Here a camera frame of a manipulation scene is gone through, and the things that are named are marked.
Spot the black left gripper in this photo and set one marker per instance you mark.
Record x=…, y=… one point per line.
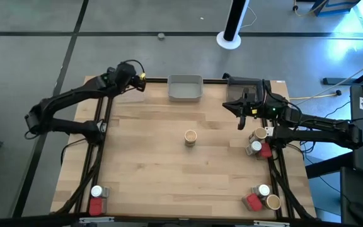
x=126, y=74

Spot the black camera mount beam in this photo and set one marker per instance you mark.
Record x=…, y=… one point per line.
x=27, y=220

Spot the small grey floor puck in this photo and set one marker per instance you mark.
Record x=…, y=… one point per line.
x=161, y=36

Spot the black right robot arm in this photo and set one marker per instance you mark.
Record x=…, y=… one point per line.
x=320, y=123

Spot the white metal bracket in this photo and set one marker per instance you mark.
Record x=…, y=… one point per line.
x=269, y=130

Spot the smoky transparent plastic bin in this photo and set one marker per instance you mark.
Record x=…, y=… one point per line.
x=235, y=89

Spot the clear plastic bin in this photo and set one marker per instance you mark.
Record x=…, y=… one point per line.
x=128, y=97

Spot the light grey plastic bin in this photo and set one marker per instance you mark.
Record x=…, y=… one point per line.
x=184, y=91

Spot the black computer mouse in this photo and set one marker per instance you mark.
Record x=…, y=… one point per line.
x=361, y=212

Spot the silver mount bracket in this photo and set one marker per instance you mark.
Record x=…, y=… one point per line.
x=271, y=224
x=96, y=219

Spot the red lid paprika tin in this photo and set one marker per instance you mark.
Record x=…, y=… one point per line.
x=254, y=201
x=95, y=205
x=266, y=150

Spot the black white pole round base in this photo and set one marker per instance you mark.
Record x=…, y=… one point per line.
x=233, y=19

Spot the dark low desk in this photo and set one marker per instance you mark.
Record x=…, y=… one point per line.
x=358, y=189

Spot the blue box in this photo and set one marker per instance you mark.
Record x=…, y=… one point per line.
x=332, y=8

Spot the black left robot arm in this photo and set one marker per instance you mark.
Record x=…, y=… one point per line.
x=68, y=94

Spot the black desk leg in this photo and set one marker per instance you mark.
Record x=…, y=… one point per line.
x=336, y=81

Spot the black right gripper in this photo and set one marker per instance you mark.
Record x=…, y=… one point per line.
x=254, y=101

